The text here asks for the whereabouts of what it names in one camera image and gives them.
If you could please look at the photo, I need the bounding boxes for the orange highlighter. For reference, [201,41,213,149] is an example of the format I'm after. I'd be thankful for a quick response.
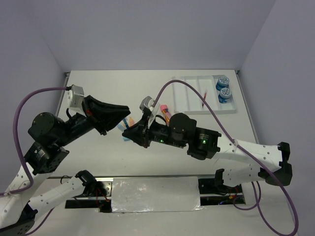
[129,117,135,126]

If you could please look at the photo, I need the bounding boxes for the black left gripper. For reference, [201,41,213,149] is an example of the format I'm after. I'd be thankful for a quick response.
[58,94,132,145]

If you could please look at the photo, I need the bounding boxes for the blue highlighter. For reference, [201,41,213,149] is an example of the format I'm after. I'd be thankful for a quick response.
[117,124,126,132]

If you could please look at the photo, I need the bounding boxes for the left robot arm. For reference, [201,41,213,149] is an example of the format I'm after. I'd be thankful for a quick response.
[0,94,130,236]

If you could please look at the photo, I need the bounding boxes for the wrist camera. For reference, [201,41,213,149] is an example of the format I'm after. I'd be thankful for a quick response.
[139,96,160,127]
[66,85,85,115]

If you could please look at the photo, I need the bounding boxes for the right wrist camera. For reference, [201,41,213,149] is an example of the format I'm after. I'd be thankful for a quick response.
[139,96,160,127]

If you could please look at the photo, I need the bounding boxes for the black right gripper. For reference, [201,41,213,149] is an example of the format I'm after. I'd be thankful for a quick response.
[122,113,185,148]

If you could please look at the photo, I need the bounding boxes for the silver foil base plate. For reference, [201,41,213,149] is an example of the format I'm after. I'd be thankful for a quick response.
[111,177,202,213]

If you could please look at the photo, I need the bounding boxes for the white compartment tray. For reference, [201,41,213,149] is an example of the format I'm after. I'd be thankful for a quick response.
[172,74,237,115]

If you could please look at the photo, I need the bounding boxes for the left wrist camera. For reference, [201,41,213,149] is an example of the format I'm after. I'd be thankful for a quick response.
[66,85,85,115]

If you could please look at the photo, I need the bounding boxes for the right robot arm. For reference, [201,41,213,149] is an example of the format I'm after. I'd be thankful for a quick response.
[123,113,293,192]

